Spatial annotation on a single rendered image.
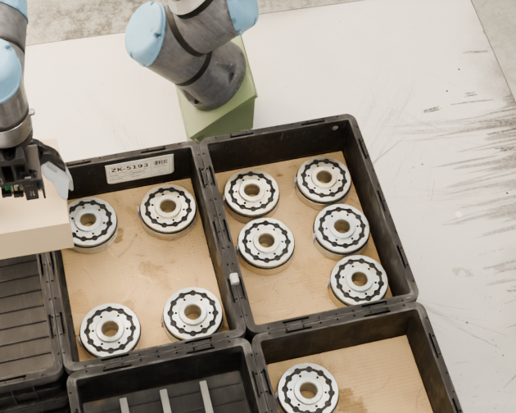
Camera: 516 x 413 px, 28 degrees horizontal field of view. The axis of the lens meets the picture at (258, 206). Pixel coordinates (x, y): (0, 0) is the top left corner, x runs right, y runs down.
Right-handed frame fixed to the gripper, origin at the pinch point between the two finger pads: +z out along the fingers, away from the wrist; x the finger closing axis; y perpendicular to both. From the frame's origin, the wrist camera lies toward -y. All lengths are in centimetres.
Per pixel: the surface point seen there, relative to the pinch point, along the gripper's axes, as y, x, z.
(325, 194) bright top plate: -5, 52, 24
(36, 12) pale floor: -138, 2, 111
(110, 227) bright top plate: -5.1, 12.4, 23.6
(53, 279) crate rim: 7.1, 1.5, 16.7
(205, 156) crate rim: -12.5, 31.1, 16.8
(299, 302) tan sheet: 15, 43, 27
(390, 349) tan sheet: 26, 56, 27
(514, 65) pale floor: -90, 145, 111
